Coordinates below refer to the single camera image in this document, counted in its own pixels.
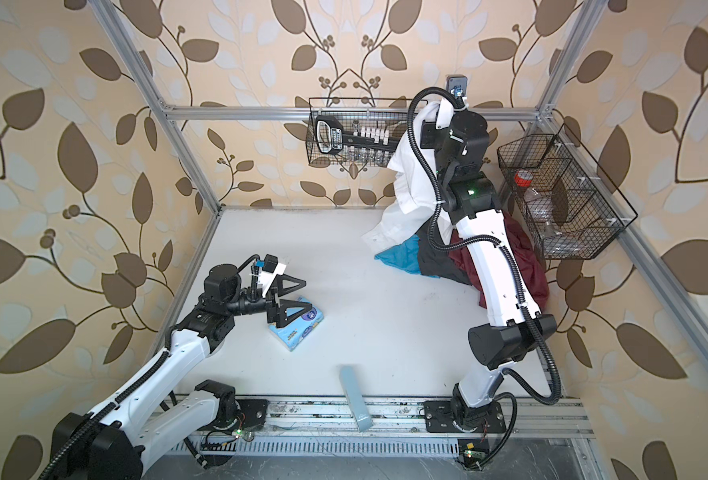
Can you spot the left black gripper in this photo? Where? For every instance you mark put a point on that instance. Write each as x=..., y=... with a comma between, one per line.
x=275, y=312

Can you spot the white cloth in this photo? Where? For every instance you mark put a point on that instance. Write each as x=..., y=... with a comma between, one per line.
x=415, y=197

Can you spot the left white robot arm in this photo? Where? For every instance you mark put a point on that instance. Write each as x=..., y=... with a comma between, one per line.
x=124, y=435

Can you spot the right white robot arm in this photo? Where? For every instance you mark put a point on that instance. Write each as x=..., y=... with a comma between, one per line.
x=516, y=324

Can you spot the teal cloth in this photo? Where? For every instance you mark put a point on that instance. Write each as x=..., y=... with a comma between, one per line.
x=403, y=257

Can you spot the dark grey cloth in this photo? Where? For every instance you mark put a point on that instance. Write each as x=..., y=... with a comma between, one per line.
x=434, y=263

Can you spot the blue tissue pack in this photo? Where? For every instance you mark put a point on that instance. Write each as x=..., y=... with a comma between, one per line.
x=292, y=335

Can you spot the light blue rectangular bar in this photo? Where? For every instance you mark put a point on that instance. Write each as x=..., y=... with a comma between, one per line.
x=355, y=398

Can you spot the maroon satin shirt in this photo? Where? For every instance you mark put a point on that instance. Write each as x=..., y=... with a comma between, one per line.
x=533, y=272

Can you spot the clear bottle red cap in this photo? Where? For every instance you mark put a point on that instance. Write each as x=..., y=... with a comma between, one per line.
x=539, y=206

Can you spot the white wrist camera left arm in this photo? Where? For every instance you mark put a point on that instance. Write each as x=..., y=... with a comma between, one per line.
x=269, y=268

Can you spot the aluminium frame rail base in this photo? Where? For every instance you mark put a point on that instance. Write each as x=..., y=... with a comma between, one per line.
x=402, y=427

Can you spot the black tool with handle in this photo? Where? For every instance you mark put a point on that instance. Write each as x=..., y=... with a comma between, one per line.
x=333, y=137

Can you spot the back black wire basket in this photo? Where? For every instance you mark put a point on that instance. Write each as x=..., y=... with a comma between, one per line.
x=366, y=111

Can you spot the grey wall hook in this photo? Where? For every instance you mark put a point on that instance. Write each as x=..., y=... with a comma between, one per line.
x=457, y=86

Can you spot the side black wire basket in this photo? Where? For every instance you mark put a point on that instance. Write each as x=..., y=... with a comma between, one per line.
x=590, y=208

